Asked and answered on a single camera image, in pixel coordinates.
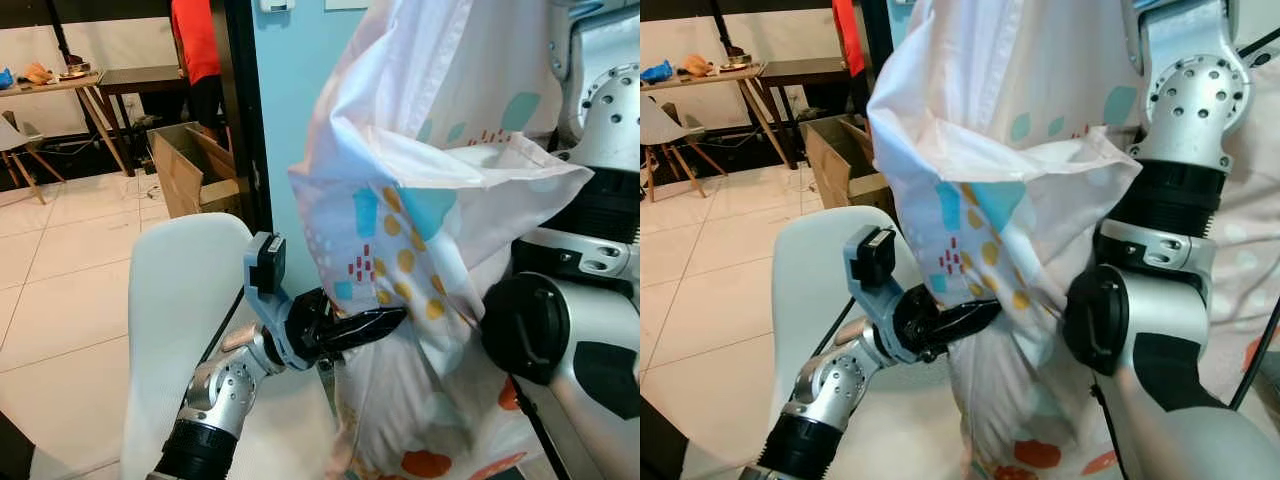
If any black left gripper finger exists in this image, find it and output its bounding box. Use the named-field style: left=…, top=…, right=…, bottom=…
left=938, top=299, right=1004, bottom=332
left=335, top=306, right=408, bottom=337
left=938, top=312, right=999, bottom=348
left=335, top=322, right=401, bottom=353

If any white pillow with colourful print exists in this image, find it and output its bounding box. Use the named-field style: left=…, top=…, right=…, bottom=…
left=866, top=0, right=1146, bottom=480
left=288, top=0, right=596, bottom=480

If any white chair with wooden legs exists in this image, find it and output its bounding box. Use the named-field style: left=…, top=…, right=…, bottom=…
left=0, top=112, right=66, bottom=206
left=640, top=95, right=727, bottom=203

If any open cardboard box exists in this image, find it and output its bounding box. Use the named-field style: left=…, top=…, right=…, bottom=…
left=148, top=122, right=246, bottom=219
left=800, top=115, right=896, bottom=213

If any dark brown table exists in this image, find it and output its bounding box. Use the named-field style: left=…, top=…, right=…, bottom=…
left=98, top=65, right=193, bottom=173
left=758, top=57, right=853, bottom=163

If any white patterned bed sheet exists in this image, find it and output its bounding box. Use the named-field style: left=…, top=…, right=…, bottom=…
left=1195, top=60, right=1280, bottom=406

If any person in red shirt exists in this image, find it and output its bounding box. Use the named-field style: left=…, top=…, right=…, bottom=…
left=832, top=0, right=869, bottom=83
left=168, top=0, right=226, bottom=133

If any light wooden folding table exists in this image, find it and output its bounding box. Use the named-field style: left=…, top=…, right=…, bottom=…
left=640, top=62, right=797, bottom=171
left=0, top=68, right=131, bottom=177

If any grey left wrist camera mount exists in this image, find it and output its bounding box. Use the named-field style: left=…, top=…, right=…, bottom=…
left=243, top=232, right=303, bottom=371
left=843, top=225, right=906, bottom=366

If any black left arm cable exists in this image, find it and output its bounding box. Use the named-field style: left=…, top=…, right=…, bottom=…
left=198, top=315, right=247, bottom=371
left=815, top=322, right=863, bottom=386

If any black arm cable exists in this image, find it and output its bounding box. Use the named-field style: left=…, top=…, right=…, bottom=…
left=508, top=372, right=549, bottom=480
left=815, top=322, right=863, bottom=386
left=1088, top=383, right=1131, bottom=480
left=1228, top=295, right=1280, bottom=411
left=198, top=315, right=247, bottom=371

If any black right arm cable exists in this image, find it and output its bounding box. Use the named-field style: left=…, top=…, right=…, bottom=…
left=1228, top=295, right=1280, bottom=411
left=1088, top=383, right=1131, bottom=480
left=508, top=372, right=549, bottom=480

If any black door frame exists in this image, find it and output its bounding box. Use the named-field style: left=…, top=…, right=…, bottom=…
left=210, top=0, right=273, bottom=233

